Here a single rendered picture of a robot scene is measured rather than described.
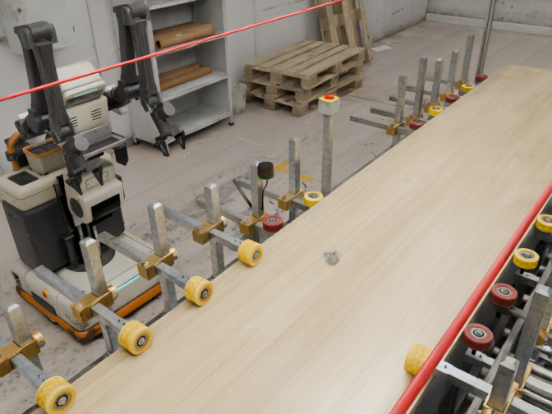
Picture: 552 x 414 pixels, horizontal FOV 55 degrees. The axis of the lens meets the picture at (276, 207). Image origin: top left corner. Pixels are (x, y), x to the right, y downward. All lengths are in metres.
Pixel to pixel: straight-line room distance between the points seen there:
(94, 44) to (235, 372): 3.61
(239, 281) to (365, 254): 0.46
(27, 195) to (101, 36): 2.22
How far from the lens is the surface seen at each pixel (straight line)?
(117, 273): 2.94
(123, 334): 1.55
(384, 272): 1.82
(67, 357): 2.96
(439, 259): 1.92
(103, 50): 4.74
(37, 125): 2.28
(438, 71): 3.48
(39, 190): 2.81
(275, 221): 2.05
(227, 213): 2.20
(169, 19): 5.14
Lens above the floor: 2.02
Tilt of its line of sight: 31 degrees down
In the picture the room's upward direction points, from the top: 1 degrees counter-clockwise
